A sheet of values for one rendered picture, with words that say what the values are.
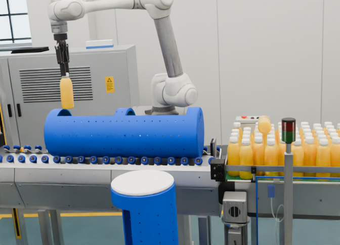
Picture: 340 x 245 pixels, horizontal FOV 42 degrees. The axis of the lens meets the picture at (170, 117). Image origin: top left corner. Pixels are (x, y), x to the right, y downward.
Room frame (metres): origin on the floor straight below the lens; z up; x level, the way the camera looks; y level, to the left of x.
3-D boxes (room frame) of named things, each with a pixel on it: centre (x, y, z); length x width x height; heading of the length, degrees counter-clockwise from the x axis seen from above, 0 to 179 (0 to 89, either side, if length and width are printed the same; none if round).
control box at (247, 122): (2.57, -0.49, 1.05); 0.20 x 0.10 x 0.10; 77
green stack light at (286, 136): (1.90, -0.53, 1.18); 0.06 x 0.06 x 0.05
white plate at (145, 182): (1.83, 0.14, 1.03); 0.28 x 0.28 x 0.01
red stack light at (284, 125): (1.90, -0.53, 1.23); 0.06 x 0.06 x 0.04
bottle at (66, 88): (2.51, 0.58, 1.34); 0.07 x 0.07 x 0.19
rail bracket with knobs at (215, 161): (2.13, -0.23, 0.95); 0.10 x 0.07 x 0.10; 167
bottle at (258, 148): (2.16, -0.44, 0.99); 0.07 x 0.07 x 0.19
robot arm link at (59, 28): (2.51, 0.58, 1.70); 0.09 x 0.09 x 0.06
